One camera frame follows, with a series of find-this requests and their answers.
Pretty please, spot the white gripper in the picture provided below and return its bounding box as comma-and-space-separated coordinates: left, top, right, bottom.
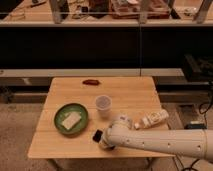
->
99, 129, 115, 150

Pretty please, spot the black eraser block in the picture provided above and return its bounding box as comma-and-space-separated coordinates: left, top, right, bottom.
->
92, 130, 103, 143

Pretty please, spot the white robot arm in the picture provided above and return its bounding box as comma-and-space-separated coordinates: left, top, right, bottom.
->
99, 115, 213, 163

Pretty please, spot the white sponge block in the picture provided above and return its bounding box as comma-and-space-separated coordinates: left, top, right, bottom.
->
62, 112, 81, 130

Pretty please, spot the wooden folding table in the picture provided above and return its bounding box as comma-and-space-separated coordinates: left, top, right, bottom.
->
27, 76, 177, 171

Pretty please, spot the white plastic bottle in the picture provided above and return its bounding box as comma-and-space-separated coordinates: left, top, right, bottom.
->
134, 109, 169, 130

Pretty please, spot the green plate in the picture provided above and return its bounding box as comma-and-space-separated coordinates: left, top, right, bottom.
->
54, 103, 88, 136

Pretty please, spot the dark red chili pepper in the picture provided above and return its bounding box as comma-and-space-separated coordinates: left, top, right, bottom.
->
82, 79, 100, 85

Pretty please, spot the black power box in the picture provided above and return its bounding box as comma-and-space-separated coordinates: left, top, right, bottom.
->
184, 123, 207, 130

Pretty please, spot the long metal shelf rail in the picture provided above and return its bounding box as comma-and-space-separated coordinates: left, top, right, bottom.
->
0, 68, 183, 78

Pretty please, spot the black floor cable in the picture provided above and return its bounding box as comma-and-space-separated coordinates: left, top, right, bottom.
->
173, 83, 213, 171

